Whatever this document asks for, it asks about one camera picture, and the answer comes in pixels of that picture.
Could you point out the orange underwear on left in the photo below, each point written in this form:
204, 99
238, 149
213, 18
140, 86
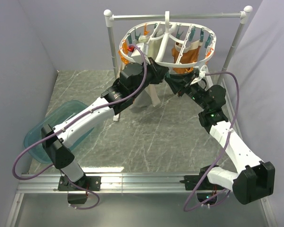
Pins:
124, 62

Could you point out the orange underwear on right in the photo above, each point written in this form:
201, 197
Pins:
190, 55

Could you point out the cream underwear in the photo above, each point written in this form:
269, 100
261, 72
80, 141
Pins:
153, 45

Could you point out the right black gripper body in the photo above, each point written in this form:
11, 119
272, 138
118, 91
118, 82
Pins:
187, 89

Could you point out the orange underwear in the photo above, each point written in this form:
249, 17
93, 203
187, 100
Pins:
124, 62
190, 55

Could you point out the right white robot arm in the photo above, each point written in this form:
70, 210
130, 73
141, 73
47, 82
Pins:
237, 169

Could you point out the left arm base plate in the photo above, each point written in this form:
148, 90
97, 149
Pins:
91, 183

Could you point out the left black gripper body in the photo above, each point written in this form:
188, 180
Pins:
153, 76

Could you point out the grey underwear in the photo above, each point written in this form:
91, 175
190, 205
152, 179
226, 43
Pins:
145, 99

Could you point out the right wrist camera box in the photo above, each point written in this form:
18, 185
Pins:
201, 75

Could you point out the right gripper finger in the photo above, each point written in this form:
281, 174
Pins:
180, 76
174, 83

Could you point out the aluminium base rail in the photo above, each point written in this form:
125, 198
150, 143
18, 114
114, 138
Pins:
131, 200

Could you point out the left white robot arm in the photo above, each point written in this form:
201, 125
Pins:
57, 140

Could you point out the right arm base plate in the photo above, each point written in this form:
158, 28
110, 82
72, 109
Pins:
190, 181

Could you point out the white metal drying rack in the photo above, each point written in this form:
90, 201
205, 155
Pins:
110, 18

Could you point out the white oval clip hanger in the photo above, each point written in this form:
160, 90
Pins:
174, 32

